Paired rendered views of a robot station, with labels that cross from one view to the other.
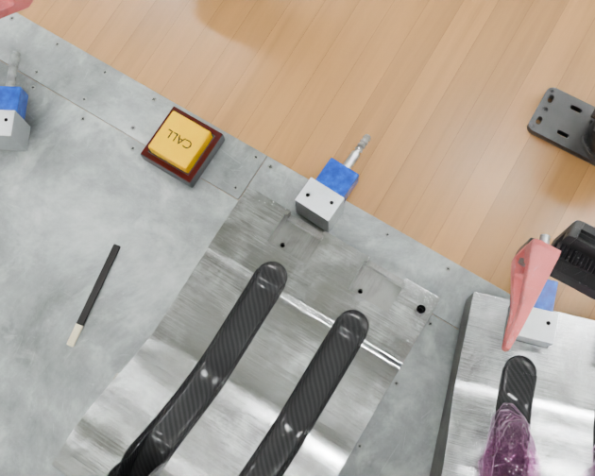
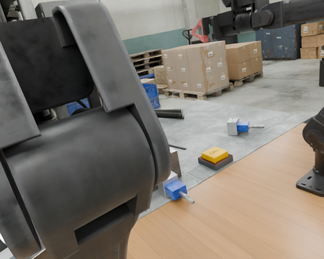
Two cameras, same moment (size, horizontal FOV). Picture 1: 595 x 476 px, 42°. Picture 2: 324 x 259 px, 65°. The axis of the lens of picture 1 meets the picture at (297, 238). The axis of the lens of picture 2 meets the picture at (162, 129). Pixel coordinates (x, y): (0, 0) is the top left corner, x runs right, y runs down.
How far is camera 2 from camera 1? 95 cm
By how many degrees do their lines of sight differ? 75
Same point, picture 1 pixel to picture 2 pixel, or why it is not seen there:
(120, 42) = (271, 149)
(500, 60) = not seen: outside the picture
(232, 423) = not seen: hidden behind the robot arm
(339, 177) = (175, 186)
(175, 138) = (215, 150)
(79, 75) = (256, 142)
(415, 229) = (142, 221)
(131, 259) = (179, 151)
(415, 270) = not seen: hidden behind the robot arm
